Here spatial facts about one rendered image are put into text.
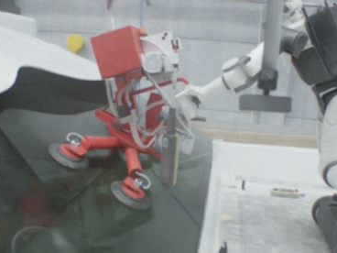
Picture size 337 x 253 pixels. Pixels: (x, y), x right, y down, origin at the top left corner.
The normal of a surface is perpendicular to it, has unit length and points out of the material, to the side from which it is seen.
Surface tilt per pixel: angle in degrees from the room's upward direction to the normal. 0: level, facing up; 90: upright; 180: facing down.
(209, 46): 90
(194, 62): 90
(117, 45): 90
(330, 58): 107
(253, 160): 90
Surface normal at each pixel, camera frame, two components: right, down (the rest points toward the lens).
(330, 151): -0.18, 0.18
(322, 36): -0.68, 0.37
